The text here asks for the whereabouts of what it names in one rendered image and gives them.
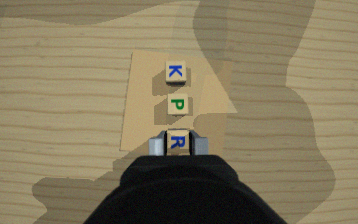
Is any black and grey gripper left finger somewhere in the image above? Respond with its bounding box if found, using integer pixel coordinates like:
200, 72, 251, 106
149, 131, 167, 155

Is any tan square mat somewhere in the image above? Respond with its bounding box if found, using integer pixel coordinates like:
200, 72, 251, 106
120, 49, 233, 158

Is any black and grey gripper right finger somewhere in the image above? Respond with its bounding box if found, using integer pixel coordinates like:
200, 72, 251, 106
189, 130, 208, 155

